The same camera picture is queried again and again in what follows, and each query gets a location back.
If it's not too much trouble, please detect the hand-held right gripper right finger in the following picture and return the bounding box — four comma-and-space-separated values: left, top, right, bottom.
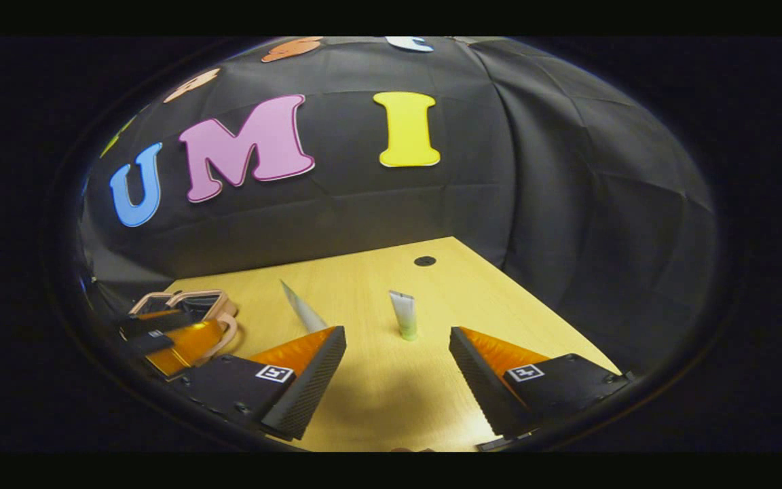
449, 326, 635, 441

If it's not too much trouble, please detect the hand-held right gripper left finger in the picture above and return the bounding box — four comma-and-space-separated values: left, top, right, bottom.
172, 326, 348, 442

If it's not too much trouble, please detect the white skin care tube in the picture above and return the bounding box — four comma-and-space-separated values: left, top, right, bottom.
280, 278, 329, 333

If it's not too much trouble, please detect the white tube with green cap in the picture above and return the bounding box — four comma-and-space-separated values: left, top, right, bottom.
389, 290, 419, 342

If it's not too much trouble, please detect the black backdrop cloth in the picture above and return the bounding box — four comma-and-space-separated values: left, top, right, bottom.
79, 36, 721, 381

